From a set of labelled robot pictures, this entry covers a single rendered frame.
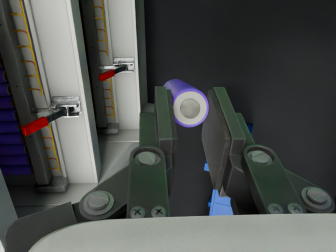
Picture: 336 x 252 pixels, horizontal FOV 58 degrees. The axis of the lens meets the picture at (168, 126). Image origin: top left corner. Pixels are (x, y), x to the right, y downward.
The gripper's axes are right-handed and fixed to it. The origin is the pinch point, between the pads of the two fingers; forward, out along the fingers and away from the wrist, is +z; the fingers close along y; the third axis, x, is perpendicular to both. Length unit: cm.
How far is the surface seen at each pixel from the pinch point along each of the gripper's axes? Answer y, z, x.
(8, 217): -18.0, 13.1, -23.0
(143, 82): -2, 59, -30
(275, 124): 30, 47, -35
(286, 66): 29, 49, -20
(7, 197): -18.1, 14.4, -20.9
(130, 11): -4.5, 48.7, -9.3
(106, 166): -9.2, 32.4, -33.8
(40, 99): -17.5, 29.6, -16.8
